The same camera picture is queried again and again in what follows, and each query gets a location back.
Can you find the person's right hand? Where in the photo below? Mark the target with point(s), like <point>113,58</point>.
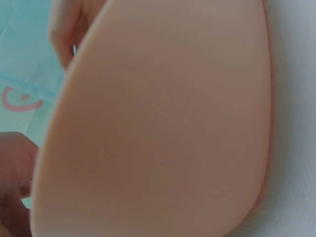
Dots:
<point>66,27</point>

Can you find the pink rectangular plastic tray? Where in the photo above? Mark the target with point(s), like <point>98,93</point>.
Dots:
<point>158,128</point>

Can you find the person's right fingers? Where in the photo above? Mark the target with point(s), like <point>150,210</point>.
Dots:
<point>64,37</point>

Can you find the person's left hand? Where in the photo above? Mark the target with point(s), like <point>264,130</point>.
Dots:
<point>13,172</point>

